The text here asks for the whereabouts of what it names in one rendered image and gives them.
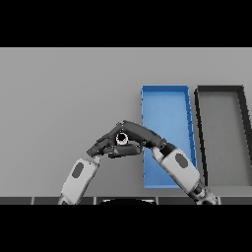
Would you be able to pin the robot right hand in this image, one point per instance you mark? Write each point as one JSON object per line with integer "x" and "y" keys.
{"x": 141, "y": 133}

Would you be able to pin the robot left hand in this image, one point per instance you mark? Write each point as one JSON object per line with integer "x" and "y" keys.
{"x": 100, "y": 147}

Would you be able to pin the blue pipe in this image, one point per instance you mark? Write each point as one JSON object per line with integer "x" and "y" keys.
{"x": 122, "y": 138}

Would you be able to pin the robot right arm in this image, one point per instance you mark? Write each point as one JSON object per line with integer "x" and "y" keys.
{"x": 178, "y": 172}

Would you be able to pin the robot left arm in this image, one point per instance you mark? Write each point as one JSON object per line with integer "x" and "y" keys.
{"x": 76, "y": 182}

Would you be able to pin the blue bin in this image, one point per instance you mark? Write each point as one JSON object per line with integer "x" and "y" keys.
{"x": 165, "y": 108}

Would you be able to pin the dark grey bin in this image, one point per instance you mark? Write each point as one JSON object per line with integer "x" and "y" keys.
{"x": 223, "y": 138}

